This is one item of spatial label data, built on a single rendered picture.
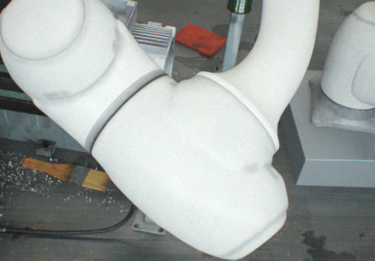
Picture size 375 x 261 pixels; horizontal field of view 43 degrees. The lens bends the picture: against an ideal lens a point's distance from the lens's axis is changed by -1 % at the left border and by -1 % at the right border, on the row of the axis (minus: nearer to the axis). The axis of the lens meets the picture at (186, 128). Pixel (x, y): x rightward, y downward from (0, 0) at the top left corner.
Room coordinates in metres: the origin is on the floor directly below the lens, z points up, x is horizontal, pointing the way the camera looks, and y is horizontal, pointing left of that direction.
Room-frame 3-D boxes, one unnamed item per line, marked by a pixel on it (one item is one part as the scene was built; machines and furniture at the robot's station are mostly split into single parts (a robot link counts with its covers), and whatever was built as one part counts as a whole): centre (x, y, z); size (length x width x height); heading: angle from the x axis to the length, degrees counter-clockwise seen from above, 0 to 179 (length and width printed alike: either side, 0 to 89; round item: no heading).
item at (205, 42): (1.29, -0.01, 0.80); 0.15 x 0.12 x 0.01; 62
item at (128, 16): (0.83, 0.19, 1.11); 0.12 x 0.11 x 0.07; 87
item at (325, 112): (0.95, -0.39, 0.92); 0.22 x 0.18 x 0.06; 176
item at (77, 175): (0.69, 0.26, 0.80); 0.21 x 0.05 x 0.01; 82
